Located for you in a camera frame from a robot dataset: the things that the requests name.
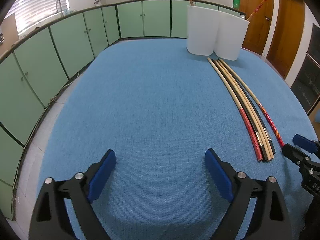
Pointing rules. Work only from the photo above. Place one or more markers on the brown wooden door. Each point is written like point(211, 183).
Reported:
point(287, 35)
point(259, 25)

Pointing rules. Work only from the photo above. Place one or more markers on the kitchen faucet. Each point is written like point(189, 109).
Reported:
point(59, 9)

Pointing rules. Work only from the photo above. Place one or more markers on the red striped bamboo chopstick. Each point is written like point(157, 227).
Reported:
point(254, 141)

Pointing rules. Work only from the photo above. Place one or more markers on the plain bamboo chopstick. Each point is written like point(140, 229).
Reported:
point(253, 119)
point(261, 137)

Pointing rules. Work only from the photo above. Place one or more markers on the white double utensil holder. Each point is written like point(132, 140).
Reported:
point(211, 31)

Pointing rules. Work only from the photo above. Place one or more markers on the red floral bamboo chopstick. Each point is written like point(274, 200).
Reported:
point(268, 118)

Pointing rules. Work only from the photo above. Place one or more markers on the blue table cloth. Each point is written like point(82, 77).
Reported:
point(161, 194)

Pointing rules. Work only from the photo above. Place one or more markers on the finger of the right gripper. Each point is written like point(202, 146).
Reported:
point(295, 155)
point(311, 146)

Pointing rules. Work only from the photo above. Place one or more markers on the black oven cabinet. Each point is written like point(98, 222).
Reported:
point(306, 85)

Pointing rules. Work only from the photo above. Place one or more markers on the green bottle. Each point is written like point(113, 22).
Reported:
point(236, 4)

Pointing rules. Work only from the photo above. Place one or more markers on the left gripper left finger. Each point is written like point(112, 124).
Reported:
point(50, 219)

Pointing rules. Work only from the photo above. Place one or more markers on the black chopstick silver band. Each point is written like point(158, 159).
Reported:
point(263, 127)
point(245, 110)

